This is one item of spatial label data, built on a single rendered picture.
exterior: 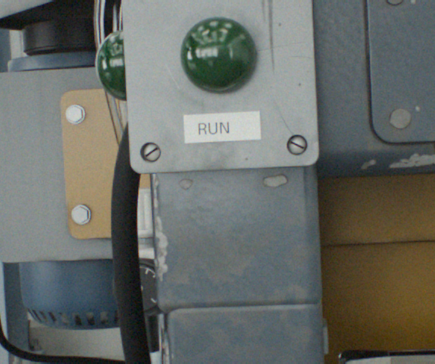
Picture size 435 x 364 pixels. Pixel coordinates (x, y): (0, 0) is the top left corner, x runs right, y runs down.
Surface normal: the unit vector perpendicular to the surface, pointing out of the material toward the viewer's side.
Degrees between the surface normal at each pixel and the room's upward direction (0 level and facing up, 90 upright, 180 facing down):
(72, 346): 90
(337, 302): 90
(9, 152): 90
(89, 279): 91
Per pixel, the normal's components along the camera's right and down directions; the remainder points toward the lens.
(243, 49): 0.58, -0.06
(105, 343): -0.08, 0.06
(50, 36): -0.45, 0.07
